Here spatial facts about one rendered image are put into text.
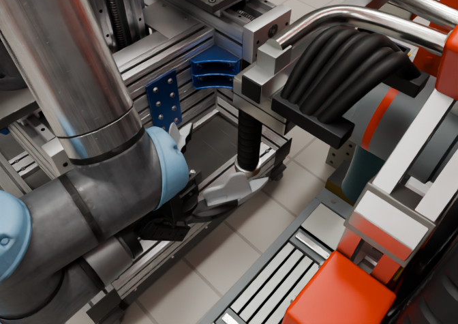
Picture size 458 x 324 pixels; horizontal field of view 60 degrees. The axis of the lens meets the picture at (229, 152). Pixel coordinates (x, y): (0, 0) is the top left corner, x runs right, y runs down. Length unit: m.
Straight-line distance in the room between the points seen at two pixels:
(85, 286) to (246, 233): 1.03
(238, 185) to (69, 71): 0.26
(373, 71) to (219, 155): 1.01
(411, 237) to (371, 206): 0.04
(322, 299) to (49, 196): 0.27
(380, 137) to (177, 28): 0.60
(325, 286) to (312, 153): 1.28
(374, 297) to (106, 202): 0.27
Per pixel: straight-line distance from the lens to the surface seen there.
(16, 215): 0.36
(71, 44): 0.34
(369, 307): 0.44
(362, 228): 0.40
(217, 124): 1.47
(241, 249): 1.42
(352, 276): 0.44
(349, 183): 0.95
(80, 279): 0.46
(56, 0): 0.34
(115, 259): 0.47
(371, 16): 0.54
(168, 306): 1.36
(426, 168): 0.60
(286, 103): 0.44
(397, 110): 0.59
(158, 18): 1.06
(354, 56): 0.42
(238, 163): 0.65
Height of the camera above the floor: 1.28
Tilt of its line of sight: 51 degrees down
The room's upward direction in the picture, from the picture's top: straight up
